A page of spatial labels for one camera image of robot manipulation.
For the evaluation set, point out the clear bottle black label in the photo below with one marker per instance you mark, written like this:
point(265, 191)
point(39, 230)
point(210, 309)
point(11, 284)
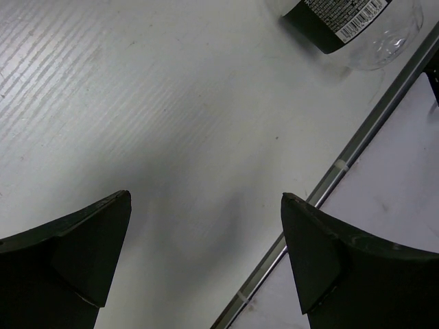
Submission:
point(364, 35)

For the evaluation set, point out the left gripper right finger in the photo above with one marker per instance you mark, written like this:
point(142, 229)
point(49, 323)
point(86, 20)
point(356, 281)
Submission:
point(348, 278)

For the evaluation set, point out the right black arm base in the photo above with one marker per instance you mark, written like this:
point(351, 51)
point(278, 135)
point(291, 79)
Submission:
point(433, 78)

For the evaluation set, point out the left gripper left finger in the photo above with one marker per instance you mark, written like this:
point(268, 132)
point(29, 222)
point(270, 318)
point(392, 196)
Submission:
point(59, 274)

